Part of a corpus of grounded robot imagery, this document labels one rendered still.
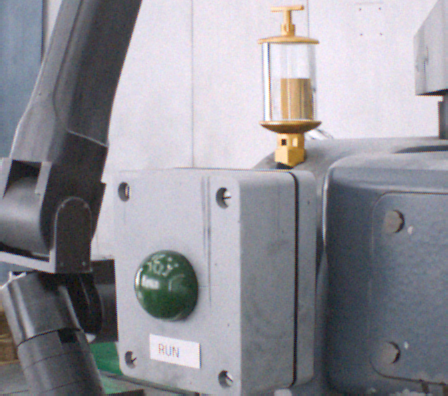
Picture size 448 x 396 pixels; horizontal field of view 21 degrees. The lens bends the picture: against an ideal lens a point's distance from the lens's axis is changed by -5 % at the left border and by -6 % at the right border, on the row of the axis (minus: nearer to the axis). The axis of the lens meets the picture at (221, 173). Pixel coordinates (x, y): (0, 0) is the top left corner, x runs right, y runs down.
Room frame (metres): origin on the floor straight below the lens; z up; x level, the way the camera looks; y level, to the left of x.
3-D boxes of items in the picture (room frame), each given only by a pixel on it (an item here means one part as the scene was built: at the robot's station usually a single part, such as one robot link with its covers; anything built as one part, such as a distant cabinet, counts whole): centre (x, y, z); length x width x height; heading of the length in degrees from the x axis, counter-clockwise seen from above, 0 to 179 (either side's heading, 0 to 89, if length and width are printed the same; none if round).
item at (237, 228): (0.52, 0.00, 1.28); 0.08 x 0.05 x 0.09; 45
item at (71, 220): (0.95, 0.11, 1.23); 0.11 x 0.09 x 0.12; 136
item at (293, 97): (0.57, -0.03, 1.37); 0.03 x 0.02 x 0.03; 45
